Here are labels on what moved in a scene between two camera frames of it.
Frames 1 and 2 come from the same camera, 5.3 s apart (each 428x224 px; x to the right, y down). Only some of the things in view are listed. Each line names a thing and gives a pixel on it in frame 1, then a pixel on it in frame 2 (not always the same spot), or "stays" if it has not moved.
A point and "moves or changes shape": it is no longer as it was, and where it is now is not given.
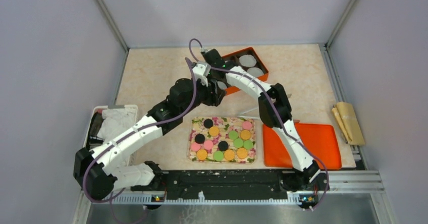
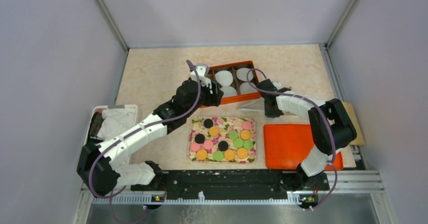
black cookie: x=208 y=123 stays
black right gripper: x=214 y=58 → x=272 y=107
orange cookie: x=242 y=153 stays
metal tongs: x=288 y=95 → x=258 y=105
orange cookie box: x=235 y=56 moves or changes shape
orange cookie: x=245 y=134 stays
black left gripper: x=213 y=99 stays
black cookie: x=223 y=146 stays
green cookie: x=218 y=155 stays
